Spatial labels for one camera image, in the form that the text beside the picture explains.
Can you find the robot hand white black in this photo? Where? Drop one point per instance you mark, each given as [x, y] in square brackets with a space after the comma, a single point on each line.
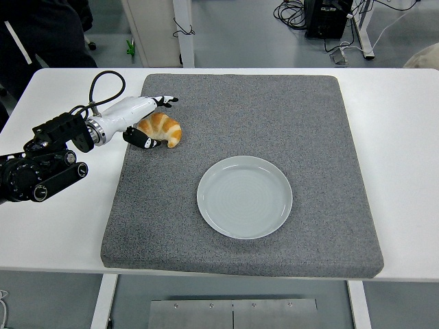
[127, 109]

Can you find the golden croissant bread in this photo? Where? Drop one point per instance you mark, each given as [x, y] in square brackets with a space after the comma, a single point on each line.
[164, 127]

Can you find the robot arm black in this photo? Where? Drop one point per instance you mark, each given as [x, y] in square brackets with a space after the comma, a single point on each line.
[55, 133]

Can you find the light grey round plate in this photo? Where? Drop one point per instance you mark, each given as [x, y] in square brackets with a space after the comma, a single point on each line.
[244, 198]

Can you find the grey metal plate with screws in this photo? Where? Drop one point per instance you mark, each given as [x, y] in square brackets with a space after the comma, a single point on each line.
[205, 315]

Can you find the small green object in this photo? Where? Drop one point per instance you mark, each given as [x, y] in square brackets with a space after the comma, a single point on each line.
[130, 48]

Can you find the white cabinet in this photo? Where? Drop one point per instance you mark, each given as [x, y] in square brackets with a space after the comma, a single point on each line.
[151, 24]

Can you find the person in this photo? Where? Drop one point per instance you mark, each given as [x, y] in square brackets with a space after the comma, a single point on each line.
[48, 27]

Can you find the grey felt mat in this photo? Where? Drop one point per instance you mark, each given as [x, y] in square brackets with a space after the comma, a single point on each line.
[257, 113]

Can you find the white table leg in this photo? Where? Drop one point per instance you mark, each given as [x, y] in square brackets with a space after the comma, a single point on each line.
[360, 308]
[103, 305]

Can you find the black computer box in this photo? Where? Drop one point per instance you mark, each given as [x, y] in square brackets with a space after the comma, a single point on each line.
[326, 20]

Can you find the small grey power adapter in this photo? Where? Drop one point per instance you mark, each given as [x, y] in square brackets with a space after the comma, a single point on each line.
[339, 57]

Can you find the white desk leg with foot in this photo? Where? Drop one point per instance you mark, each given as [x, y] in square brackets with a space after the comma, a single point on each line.
[364, 31]

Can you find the beige rounded object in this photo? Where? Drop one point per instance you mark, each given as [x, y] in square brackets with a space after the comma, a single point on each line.
[423, 56]

